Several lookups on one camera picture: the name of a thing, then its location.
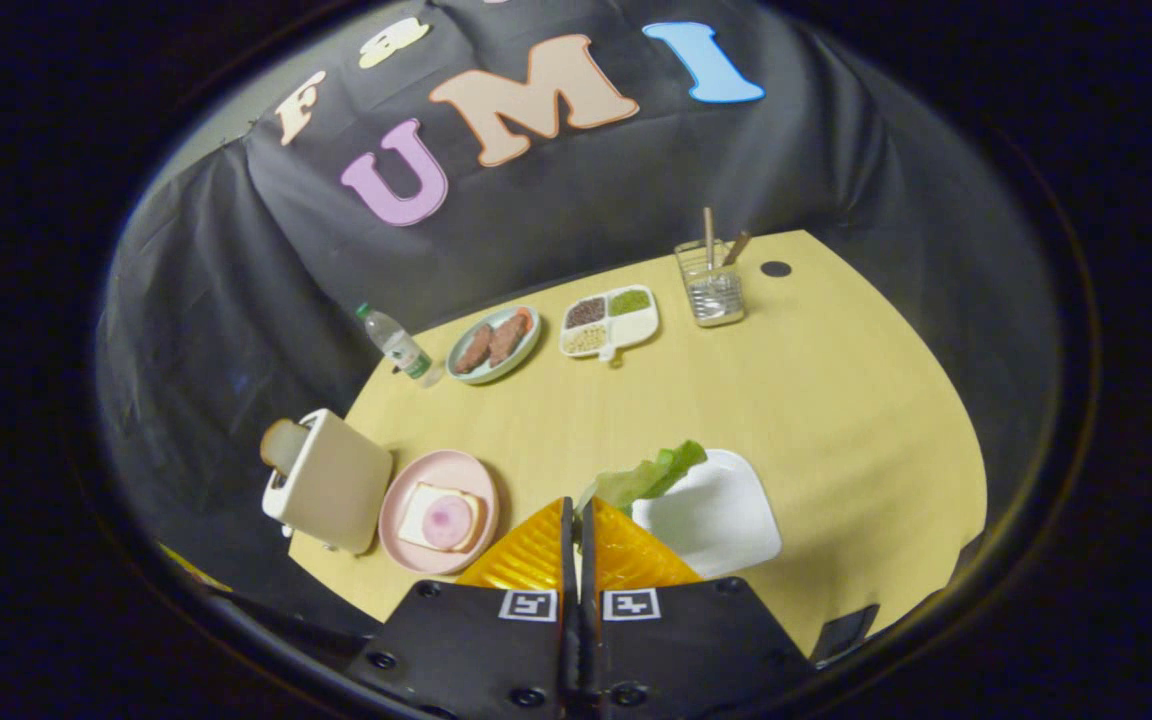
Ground small brown meat piece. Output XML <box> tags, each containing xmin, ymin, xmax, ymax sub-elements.
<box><xmin>454</xmin><ymin>323</ymin><xmax>494</xmax><ymax>375</ymax></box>

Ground white square plate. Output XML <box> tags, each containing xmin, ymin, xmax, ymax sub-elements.
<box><xmin>631</xmin><ymin>449</ymin><xmax>784</xmax><ymax>580</ymax></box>

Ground pink round plate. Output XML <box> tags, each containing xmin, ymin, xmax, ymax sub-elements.
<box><xmin>378</xmin><ymin>449</ymin><xmax>501</xmax><ymax>576</ymax></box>

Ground large brown meat piece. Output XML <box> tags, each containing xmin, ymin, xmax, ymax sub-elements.
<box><xmin>488</xmin><ymin>308</ymin><xmax>534</xmax><ymax>367</ymax></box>

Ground green lettuce leaf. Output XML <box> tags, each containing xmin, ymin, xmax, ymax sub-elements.
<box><xmin>576</xmin><ymin>440</ymin><xmax>709</xmax><ymax>516</ymax></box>

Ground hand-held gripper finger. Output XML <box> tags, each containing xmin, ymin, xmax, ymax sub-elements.
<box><xmin>579</xmin><ymin>497</ymin><xmax>817</xmax><ymax>720</ymax></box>
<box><xmin>346</xmin><ymin>497</ymin><xmax>577</xmax><ymax>720</ymax></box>

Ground white bread slice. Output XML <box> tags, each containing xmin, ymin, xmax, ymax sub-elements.
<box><xmin>397</xmin><ymin>482</ymin><xmax>484</xmax><ymax>553</ymax></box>

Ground pale green plate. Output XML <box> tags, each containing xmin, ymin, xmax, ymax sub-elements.
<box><xmin>446</xmin><ymin>304</ymin><xmax>543</xmax><ymax>386</ymax></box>

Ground white divided dish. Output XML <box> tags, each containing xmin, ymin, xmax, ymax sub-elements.
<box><xmin>559</xmin><ymin>285</ymin><xmax>660</xmax><ymax>363</ymax></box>

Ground black backdrop cloth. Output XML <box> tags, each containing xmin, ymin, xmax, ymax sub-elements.
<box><xmin>96</xmin><ymin>0</ymin><xmax>1067</xmax><ymax>641</ymax></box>

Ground clear plastic water bottle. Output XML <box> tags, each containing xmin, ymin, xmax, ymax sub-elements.
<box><xmin>355</xmin><ymin>302</ymin><xmax>444</xmax><ymax>389</ymax></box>

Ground brown-crust bread slice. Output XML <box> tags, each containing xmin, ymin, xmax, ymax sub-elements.
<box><xmin>259</xmin><ymin>418</ymin><xmax>310</xmax><ymax>476</ymax></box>

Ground pink ham slice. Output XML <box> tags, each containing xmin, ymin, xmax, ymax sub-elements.
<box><xmin>422</xmin><ymin>494</ymin><xmax>477</xmax><ymax>551</ymax></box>

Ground white toaster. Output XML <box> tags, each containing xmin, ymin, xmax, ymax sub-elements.
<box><xmin>261</xmin><ymin>408</ymin><xmax>395</xmax><ymax>556</ymax></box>

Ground clear glass utensil holder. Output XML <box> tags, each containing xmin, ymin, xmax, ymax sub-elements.
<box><xmin>674</xmin><ymin>238</ymin><xmax>746</xmax><ymax>329</ymax></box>

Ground small black box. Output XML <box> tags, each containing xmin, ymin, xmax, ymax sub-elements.
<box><xmin>811</xmin><ymin>603</ymin><xmax>880</xmax><ymax>666</ymax></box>

